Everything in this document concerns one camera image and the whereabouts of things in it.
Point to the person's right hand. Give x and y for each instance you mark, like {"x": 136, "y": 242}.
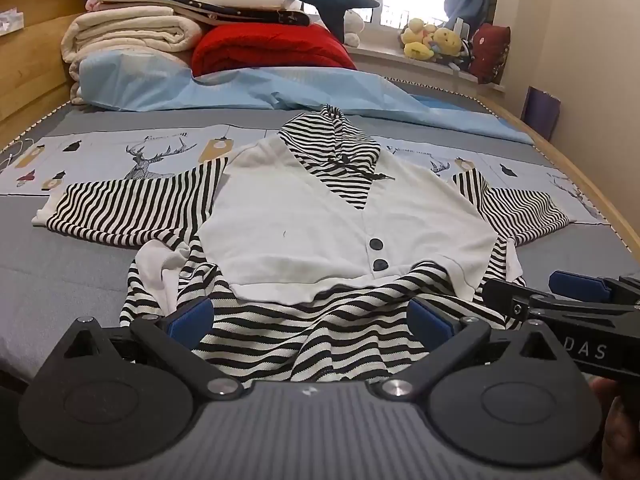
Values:
{"x": 622, "y": 430}

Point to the wooden bed frame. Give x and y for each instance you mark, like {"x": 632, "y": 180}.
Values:
{"x": 590, "y": 180}

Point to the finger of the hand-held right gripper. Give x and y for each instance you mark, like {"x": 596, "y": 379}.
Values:
{"x": 580, "y": 285}
{"x": 505, "y": 302}

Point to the grey deer print bed sheet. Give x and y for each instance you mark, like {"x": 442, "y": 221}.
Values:
{"x": 75, "y": 270}

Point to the yellow plush toy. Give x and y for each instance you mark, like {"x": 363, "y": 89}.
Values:
{"x": 420, "y": 40}

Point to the light blue duvet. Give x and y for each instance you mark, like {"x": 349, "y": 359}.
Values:
{"x": 250, "y": 90}

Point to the purple board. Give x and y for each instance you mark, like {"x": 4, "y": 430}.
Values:
{"x": 541, "y": 110}

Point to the wooden headboard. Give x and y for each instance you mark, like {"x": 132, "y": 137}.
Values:
{"x": 30, "y": 70}

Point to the dark red plush pillow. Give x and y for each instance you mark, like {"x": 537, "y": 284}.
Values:
{"x": 492, "y": 50}

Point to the white plush toy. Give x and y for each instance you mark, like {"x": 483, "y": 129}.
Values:
{"x": 353, "y": 27}

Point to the red folded blanket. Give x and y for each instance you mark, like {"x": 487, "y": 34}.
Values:
{"x": 265, "y": 50}

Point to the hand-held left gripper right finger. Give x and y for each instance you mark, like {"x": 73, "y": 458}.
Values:
{"x": 430, "y": 322}

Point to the tissue box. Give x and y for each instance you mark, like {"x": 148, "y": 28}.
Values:
{"x": 10, "y": 21}

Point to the cream folded blanket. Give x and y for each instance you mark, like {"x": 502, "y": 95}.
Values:
{"x": 125, "y": 35}

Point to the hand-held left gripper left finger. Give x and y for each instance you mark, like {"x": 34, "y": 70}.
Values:
{"x": 192, "y": 319}

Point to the striped white hooded top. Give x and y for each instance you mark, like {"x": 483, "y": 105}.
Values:
{"x": 300, "y": 220}

